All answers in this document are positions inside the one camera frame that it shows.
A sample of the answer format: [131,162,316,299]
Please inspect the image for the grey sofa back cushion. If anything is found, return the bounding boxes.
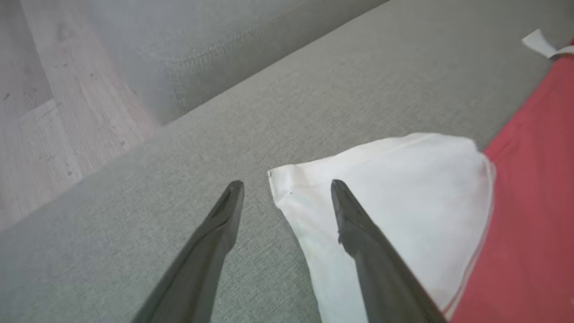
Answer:
[85,0,391,127]

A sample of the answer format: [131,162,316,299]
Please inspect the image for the red jersey with white sleeves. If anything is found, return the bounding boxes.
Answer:
[267,29,574,323]

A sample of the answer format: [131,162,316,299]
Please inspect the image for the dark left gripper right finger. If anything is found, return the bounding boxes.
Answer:
[330,179,449,323]

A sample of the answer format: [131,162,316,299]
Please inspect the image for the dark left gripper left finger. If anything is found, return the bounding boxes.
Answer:
[131,180,245,323]

